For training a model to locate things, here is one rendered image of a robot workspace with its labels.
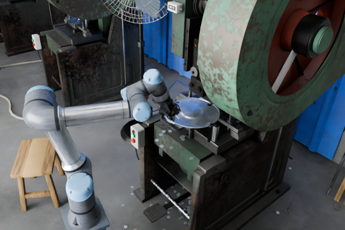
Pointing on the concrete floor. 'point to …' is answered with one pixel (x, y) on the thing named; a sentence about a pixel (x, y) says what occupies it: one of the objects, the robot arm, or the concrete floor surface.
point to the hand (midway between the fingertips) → (171, 120)
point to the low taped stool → (36, 168)
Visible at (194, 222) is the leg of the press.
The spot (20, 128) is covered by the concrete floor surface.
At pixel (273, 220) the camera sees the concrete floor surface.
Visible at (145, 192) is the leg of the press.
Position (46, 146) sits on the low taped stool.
